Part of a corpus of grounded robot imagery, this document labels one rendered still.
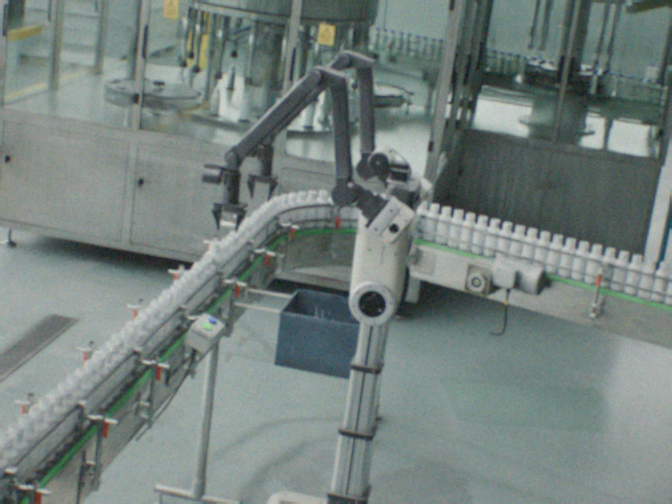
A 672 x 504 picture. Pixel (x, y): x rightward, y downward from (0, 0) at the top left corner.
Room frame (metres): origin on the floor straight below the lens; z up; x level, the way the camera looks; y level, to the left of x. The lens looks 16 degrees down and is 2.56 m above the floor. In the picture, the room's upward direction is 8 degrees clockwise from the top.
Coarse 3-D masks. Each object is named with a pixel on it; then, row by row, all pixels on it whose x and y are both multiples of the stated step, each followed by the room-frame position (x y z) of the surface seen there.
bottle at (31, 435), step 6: (24, 414) 3.01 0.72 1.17; (30, 414) 3.01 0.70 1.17; (24, 420) 2.98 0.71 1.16; (30, 420) 2.99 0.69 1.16; (30, 426) 2.99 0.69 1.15; (30, 432) 2.98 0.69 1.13; (36, 432) 3.00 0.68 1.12; (30, 438) 2.97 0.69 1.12; (36, 438) 2.99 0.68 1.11; (30, 444) 2.98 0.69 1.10; (36, 450) 2.99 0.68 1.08; (30, 456) 2.98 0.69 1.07; (36, 456) 3.00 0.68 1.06; (30, 462) 2.98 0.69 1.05; (30, 468) 2.98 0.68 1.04
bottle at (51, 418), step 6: (42, 402) 3.10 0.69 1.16; (48, 402) 3.13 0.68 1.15; (54, 402) 3.12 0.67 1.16; (48, 408) 3.10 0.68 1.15; (48, 414) 3.10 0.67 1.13; (54, 414) 3.12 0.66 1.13; (48, 420) 3.09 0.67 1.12; (54, 420) 3.10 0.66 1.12; (48, 426) 3.09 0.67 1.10; (54, 432) 3.11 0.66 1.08; (48, 438) 3.09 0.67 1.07; (54, 438) 3.11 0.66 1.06; (48, 444) 3.09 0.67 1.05; (54, 444) 3.11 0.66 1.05; (48, 450) 3.09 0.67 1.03; (54, 456) 3.11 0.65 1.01
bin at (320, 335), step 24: (288, 312) 4.82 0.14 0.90; (312, 312) 4.98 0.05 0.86; (336, 312) 4.96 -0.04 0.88; (288, 336) 4.68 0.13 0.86; (312, 336) 4.67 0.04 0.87; (336, 336) 4.65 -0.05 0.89; (264, 360) 4.75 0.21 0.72; (288, 360) 4.68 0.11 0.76; (312, 360) 4.67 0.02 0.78; (336, 360) 4.65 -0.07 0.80
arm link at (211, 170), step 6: (228, 156) 4.13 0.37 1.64; (234, 156) 4.13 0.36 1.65; (210, 162) 4.18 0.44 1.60; (216, 162) 4.19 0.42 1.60; (222, 162) 4.20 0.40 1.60; (228, 162) 4.13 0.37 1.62; (234, 162) 4.13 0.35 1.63; (204, 168) 4.17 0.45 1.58; (210, 168) 4.17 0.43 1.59; (216, 168) 4.16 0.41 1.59; (228, 168) 4.13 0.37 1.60; (234, 168) 4.13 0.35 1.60; (204, 174) 4.16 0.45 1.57; (210, 174) 4.16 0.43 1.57; (216, 174) 4.15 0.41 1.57; (204, 180) 4.16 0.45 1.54; (210, 180) 4.16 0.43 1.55; (216, 180) 4.15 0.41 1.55
